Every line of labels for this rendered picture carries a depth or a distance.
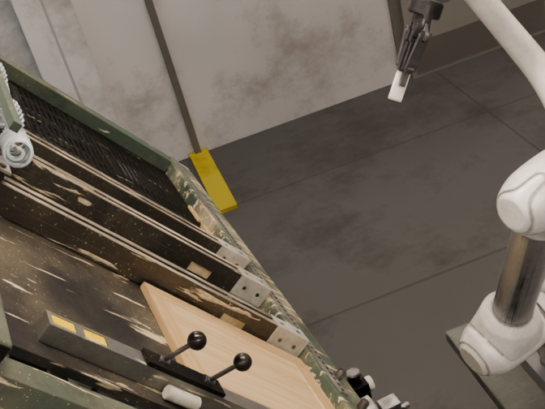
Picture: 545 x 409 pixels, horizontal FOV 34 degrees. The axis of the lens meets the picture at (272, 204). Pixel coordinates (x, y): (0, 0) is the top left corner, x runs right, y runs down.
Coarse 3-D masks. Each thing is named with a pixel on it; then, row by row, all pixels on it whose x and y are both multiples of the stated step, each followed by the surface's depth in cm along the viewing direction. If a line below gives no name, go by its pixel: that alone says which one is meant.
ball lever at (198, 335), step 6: (192, 336) 168; (198, 336) 168; (204, 336) 169; (192, 342) 168; (198, 342) 168; (204, 342) 169; (180, 348) 172; (186, 348) 171; (192, 348) 169; (198, 348) 168; (174, 354) 173; (162, 360) 174; (168, 360) 175
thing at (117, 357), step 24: (48, 312) 162; (48, 336) 160; (72, 336) 162; (96, 360) 166; (120, 360) 168; (144, 360) 172; (144, 384) 173; (168, 384) 175; (216, 408) 182; (240, 408) 185; (264, 408) 193
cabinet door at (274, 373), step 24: (144, 288) 219; (168, 312) 212; (192, 312) 224; (168, 336) 201; (216, 336) 221; (240, 336) 233; (192, 360) 195; (216, 360) 206; (264, 360) 230; (288, 360) 242; (240, 384) 203; (264, 384) 214; (288, 384) 226; (312, 384) 238; (288, 408) 210; (312, 408) 222
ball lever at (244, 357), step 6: (240, 354) 175; (246, 354) 176; (234, 360) 175; (240, 360) 174; (246, 360) 175; (234, 366) 175; (240, 366) 174; (246, 366) 175; (222, 372) 179; (204, 378) 181; (210, 378) 181; (216, 378) 180; (210, 384) 181
